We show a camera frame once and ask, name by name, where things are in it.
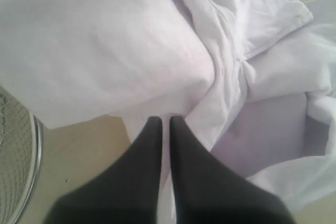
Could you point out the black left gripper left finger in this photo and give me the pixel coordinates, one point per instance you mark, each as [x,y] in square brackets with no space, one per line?
[126,192]

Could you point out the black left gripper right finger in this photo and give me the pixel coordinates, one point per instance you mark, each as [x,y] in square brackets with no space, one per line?
[206,191]

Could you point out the white cotton t-shirt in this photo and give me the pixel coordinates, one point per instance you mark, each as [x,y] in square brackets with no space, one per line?
[254,79]

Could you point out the metal mesh basket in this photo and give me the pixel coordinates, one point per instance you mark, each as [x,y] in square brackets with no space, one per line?
[21,155]

